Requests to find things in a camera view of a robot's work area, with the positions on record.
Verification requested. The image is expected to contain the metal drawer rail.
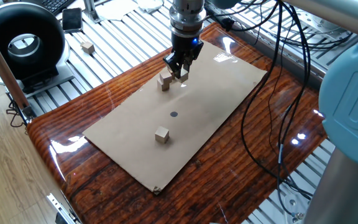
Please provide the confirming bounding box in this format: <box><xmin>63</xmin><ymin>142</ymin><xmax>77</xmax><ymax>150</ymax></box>
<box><xmin>46</xmin><ymin>192</ymin><xmax>82</xmax><ymax>224</ymax></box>

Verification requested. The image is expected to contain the black smartphone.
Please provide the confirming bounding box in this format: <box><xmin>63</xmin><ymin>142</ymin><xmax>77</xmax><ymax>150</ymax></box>
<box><xmin>62</xmin><ymin>7</ymin><xmax>84</xmax><ymax>34</ymax></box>

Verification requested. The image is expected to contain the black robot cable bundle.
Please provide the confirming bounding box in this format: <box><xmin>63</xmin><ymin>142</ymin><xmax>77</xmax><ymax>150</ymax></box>
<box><xmin>205</xmin><ymin>0</ymin><xmax>354</xmax><ymax>220</ymax></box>

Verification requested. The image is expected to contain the small aluminium bracket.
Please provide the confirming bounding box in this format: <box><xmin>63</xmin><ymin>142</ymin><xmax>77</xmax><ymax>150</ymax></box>
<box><xmin>83</xmin><ymin>0</ymin><xmax>102</xmax><ymax>24</ymax></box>

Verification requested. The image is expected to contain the glossy brown wooden board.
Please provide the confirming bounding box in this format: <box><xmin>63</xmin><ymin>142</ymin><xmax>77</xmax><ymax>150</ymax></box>
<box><xmin>26</xmin><ymin>23</ymin><xmax>328</xmax><ymax>224</ymax></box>

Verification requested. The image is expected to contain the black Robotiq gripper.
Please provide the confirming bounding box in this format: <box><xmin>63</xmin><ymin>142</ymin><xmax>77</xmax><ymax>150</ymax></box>
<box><xmin>162</xmin><ymin>32</ymin><xmax>204</xmax><ymax>79</ymax></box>

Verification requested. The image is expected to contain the white crumpled sheet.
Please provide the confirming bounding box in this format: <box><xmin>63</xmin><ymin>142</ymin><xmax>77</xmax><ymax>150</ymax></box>
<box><xmin>96</xmin><ymin>0</ymin><xmax>164</xmax><ymax>21</ymax></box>

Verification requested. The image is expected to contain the black computer keyboard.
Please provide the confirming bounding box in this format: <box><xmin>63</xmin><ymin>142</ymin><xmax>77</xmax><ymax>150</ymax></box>
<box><xmin>39</xmin><ymin>0</ymin><xmax>76</xmax><ymax>16</ymax></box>

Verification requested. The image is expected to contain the brown cardboard sheet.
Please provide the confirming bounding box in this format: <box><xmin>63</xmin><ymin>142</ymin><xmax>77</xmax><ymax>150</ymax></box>
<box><xmin>82</xmin><ymin>39</ymin><xmax>267</xmax><ymax>195</ymax></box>

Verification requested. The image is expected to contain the thin black cable loop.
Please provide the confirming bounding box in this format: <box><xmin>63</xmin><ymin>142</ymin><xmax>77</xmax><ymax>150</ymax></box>
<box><xmin>6</xmin><ymin>99</ymin><xmax>27</xmax><ymax>128</ymax></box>

